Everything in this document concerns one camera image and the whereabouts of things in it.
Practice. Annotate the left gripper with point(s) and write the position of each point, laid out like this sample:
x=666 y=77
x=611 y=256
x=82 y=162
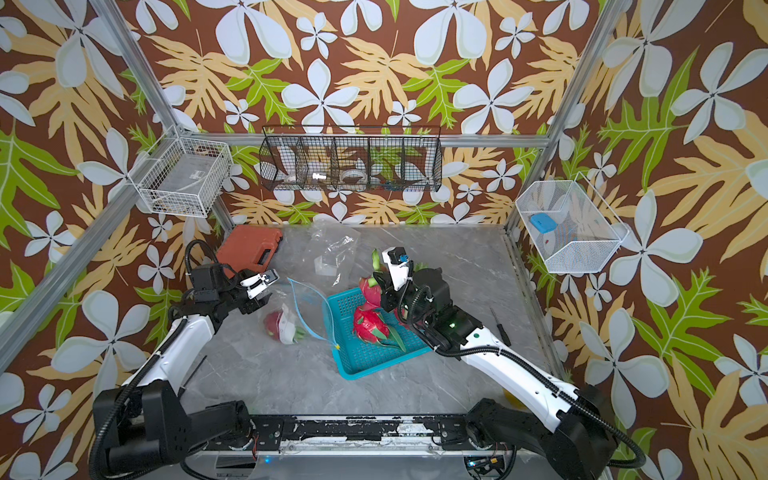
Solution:
x=255 y=303

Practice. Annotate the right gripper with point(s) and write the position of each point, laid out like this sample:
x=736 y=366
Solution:
x=390 y=294

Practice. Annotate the dragon fruit bag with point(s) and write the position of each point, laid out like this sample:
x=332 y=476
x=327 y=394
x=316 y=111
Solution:
x=369 y=286
x=369 y=327
x=281 y=326

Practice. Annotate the zip-top bag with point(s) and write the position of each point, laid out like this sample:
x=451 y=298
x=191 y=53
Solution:
x=331 y=249
x=311 y=307

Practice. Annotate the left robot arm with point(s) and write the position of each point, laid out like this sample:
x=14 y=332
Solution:
x=141 y=425

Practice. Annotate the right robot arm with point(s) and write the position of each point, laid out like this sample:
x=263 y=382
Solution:
x=564 y=424

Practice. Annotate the red plastic tool case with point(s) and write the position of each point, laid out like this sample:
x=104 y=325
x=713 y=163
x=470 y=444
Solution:
x=250 y=247

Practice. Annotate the blue object in basket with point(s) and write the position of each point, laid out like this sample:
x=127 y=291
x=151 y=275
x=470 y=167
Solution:
x=543 y=223

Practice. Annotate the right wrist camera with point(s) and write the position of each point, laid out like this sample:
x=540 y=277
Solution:
x=396 y=264

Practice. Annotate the screwdriver black yellow handle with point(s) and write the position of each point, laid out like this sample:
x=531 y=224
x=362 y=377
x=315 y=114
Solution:
x=501 y=330

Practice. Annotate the white wire basket left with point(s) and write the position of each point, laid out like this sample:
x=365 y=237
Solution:
x=182 y=175

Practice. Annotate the white wire basket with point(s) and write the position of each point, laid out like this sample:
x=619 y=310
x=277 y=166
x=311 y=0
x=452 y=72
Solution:
x=589 y=231
x=182 y=175

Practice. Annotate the black wire basket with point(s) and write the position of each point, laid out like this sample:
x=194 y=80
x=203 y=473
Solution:
x=353 y=158

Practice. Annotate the black mounting base rail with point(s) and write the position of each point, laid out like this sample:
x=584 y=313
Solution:
x=392 y=435

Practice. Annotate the white wire basket right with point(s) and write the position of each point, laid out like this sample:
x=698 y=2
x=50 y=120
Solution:
x=589 y=231

